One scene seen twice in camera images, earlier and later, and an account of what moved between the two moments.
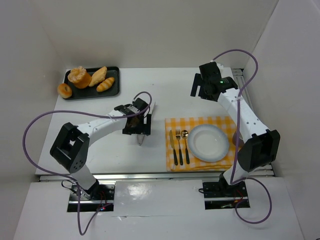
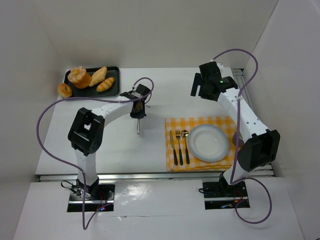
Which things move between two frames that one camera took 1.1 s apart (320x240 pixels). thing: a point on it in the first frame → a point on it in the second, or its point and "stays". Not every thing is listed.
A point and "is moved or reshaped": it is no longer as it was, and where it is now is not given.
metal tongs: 140,137 is moved or reshaped
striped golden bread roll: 105,84 stays
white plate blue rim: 208,143 stays
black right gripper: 197,85 stays
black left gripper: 139,131 → 138,115
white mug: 235,139 stays
